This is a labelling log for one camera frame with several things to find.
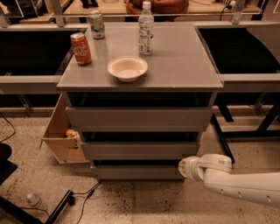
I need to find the grey drawer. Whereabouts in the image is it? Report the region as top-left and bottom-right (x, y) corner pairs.
(90, 165), (184, 180)
(66, 107), (213, 132)
(81, 142), (199, 160)

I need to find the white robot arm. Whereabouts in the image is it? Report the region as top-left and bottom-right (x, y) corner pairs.
(178, 154), (280, 208)

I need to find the grey drawer cabinet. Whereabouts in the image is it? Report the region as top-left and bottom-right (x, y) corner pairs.
(58, 22), (223, 168)

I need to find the grey bottom drawer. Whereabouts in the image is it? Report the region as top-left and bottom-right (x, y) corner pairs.
(90, 165), (184, 180)

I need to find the grey top drawer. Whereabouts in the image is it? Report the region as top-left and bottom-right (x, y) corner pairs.
(66, 107), (213, 132)

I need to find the black table leg with caster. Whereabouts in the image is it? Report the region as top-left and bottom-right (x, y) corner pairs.
(211, 114), (235, 163)

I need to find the white paper bowl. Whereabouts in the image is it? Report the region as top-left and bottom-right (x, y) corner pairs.
(108, 56), (148, 82)

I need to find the cardboard box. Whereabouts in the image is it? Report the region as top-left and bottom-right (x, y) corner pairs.
(42, 95), (88, 164)

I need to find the orange fruit in box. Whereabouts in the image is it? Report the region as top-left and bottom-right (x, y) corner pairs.
(65, 129), (74, 137)

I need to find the clear plastic water bottle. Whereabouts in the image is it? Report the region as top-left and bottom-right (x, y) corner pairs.
(138, 1), (154, 55)

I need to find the plastic bottle on floor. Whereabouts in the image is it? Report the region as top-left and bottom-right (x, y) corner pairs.
(26, 193), (47, 211)

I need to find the orange soda can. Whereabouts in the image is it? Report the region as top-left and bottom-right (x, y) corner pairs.
(70, 32), (92, 66)

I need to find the brown bag behind table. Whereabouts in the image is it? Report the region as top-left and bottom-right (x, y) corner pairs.
(123, 0), (189, 15)

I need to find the green soda can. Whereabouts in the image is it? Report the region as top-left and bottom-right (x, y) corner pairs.
(88, 10), (105, 39)

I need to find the black chair base leg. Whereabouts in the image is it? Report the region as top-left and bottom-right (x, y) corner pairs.
(0, 190), (75, 224)

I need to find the black cable on floor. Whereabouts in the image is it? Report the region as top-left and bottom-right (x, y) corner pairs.
(71, 181), (102, 224)

